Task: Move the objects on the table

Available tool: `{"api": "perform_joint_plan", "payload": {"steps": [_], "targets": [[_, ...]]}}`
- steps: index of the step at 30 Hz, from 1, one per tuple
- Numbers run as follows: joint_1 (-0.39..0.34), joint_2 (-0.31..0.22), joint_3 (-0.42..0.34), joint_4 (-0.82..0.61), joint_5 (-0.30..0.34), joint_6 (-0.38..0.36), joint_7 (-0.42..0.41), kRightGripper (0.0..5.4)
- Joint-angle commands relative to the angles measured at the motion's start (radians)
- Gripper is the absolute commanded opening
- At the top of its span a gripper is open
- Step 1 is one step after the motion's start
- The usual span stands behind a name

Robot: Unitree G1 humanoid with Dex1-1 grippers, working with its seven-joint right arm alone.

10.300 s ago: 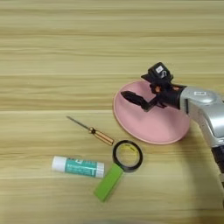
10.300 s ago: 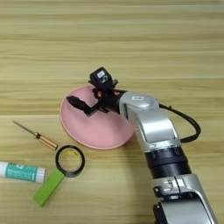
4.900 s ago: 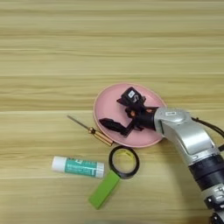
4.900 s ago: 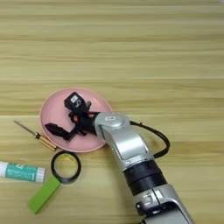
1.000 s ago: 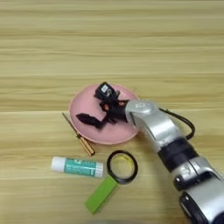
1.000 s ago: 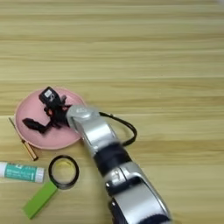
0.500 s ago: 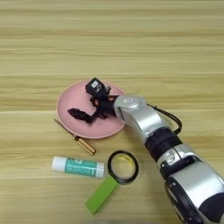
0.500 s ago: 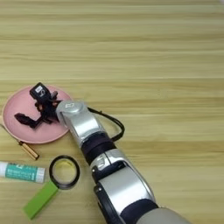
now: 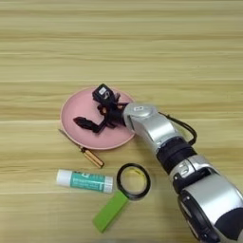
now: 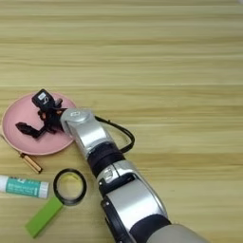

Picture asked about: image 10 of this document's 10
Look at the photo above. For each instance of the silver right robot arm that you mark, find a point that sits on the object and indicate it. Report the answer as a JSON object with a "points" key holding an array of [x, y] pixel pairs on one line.
{"points": [[133, 199]]}

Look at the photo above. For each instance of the white and green glue stick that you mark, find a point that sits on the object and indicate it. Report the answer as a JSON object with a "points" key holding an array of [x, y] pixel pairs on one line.
{"points": [[22, 186]]}

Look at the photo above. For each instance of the pink round plate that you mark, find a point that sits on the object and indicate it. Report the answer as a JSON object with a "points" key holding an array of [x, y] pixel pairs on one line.
{"points": [[41, 144]]}

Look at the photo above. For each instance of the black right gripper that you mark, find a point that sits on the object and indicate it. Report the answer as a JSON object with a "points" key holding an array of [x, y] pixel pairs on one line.
{"points": [[53, 120]]}

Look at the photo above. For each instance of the green rectangular block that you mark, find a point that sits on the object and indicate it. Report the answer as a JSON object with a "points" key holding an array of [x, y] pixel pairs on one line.
{"points": [[42, 218]]}

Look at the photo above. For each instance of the black box with white label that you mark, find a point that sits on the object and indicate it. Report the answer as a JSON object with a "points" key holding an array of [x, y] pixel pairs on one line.
{"points": [[44, 98]]}

